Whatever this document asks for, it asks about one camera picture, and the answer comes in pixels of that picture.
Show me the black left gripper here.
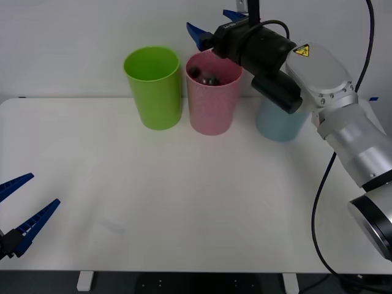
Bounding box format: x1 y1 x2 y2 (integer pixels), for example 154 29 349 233
0 172 61 262

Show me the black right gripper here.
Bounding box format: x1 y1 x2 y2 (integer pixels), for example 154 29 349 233
186 9 262 59

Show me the dark-liquid bottle with black cap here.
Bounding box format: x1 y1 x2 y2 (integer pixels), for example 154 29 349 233
187 65 222 87

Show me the pink bin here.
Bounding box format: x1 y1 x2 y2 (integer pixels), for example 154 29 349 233
185 51 244 136

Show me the green bin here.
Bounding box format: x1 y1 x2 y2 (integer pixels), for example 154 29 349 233
122 45 182 131

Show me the white table leg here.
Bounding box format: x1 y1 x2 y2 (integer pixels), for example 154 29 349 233
281 273 300 294
76 271 94 292

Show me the pale blue bin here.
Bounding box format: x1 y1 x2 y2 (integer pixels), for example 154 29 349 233
255 98 310 143

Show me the long black cable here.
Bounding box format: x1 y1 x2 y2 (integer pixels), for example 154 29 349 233
311 0 376 275

